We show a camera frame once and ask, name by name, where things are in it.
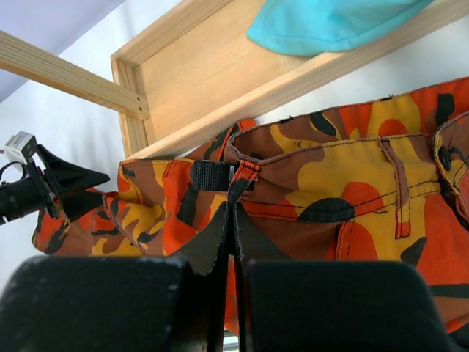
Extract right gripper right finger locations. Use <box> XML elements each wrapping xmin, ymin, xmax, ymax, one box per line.
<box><xmin>233</xmin><ymin>204</ymin><xmax>458</xmax><ymax>351</ymax></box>

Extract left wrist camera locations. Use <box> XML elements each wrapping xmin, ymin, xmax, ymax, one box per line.
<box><xmin>3</xmin><ymin>131</ymin><xmax>37</xmax><ymax>164</ymax></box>

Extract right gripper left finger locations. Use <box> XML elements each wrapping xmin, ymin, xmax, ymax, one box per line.
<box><xmin>1</xmin><ymin>202</ymin><xmax>229</xmax><ymax>351</ymax></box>

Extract wooden clothes rack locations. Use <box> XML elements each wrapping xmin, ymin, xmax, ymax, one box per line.
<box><xmin>1</xmin><ymin>1</ymin><xmax>468</xmax><ymax>158</ymax></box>

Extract teal t-shirt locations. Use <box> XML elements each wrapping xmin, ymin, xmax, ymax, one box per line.
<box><xmin>246</xmin><ymin>0</ymin><xmax>431</xmax><ymax>56</ymax></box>

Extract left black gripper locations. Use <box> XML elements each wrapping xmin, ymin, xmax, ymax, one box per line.
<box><xmin>1</xmin><ymin>144</ymin><xmax>110</xmax><ymax>224</ymax></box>

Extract orange camouflage trousers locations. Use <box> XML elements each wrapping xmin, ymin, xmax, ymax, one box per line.
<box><xmin>32</xmin><ymin>78</ymin><xmax>468</xmax><ymax>346</ymax></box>

